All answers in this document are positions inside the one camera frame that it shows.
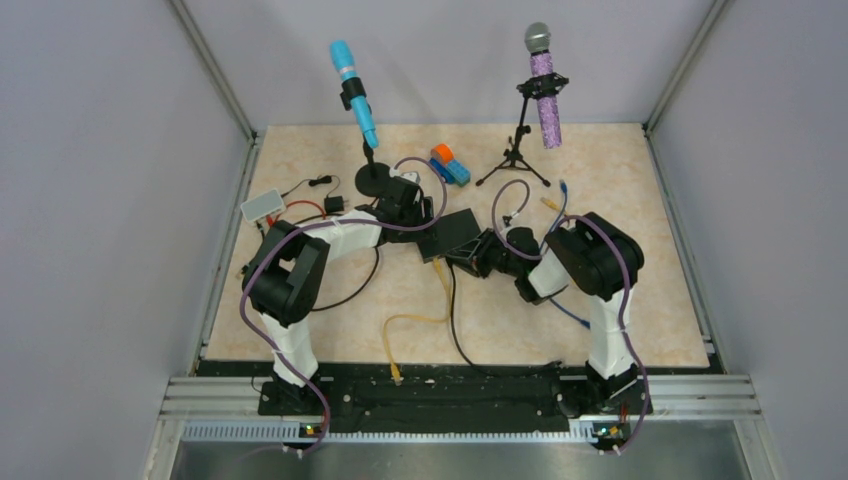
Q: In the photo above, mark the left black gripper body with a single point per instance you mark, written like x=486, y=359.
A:
x=415, y=215

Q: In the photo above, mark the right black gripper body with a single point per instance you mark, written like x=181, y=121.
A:
x=491, y=255

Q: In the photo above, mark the black network switch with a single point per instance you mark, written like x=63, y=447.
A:
x=450, y=231

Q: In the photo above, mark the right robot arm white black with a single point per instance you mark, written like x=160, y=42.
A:
x=603, y=263

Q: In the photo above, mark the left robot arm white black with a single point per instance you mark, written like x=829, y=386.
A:
x=284, y=278

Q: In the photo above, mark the colourful toy block truck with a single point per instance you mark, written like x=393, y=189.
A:
x=443, y=159

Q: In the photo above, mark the white small hub box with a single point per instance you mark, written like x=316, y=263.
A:
x=267, y=203

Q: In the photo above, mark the cyan microphone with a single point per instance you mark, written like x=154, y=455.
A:
x=354, y=96

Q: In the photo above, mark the black tripod mic stand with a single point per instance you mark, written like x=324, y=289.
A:
x=513, y=158

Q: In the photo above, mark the purple glitter microphone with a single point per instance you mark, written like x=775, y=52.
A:
x=537, y=43

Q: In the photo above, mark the small black wall charger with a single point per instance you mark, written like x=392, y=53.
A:
x=331, y=203

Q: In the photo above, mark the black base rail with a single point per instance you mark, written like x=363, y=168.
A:
x=360, y=398

